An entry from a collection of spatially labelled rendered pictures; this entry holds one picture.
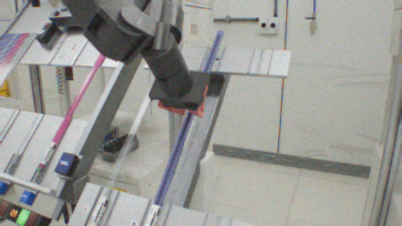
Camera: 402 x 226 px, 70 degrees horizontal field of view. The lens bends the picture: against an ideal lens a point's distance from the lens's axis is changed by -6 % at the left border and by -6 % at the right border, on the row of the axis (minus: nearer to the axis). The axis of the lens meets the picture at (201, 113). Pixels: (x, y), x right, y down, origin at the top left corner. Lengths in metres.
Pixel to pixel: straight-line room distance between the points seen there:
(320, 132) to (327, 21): 0.83
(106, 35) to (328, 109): 2.14
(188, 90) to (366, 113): 2.03
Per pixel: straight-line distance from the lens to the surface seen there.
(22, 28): 1.40
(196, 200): 0.69
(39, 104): 1.58
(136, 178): 1.02
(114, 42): 0.45
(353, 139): 2.52
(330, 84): 2.41
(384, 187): 1.06
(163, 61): 0.47
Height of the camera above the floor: 1.08
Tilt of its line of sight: 15 degrees down
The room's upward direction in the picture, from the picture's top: straight up
